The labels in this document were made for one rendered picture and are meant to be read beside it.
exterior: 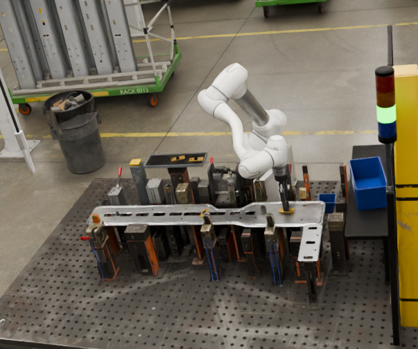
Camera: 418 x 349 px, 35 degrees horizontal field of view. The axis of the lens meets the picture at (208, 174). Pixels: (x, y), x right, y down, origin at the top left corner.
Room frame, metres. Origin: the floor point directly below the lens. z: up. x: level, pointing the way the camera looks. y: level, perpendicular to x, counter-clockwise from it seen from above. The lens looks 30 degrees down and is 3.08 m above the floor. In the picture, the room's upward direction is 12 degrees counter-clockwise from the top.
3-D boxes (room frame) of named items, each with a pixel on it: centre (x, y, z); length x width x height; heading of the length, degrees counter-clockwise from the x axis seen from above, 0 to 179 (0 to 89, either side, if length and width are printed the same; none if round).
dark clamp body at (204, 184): (3.32, 0.03, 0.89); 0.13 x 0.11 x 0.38; 161
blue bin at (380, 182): (2.95, -0.83, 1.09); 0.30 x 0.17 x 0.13; 171
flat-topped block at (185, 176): (3.52, 0.18, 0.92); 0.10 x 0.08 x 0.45; 71
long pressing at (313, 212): (3.12, 0.09, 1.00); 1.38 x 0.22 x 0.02; 71
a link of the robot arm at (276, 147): (2.97, -0.36, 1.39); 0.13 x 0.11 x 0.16; 121
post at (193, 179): (3.36, 0.09, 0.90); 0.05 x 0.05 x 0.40; 71
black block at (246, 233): (2.87, -0.13, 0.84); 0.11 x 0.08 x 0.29; 161
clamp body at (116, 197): (3.47, 0.57, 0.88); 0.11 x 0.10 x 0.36; 161
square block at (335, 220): (2.76, -0.59, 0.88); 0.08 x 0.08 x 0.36; 71
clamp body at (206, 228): (2.94, 0.07, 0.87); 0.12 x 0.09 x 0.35; 161
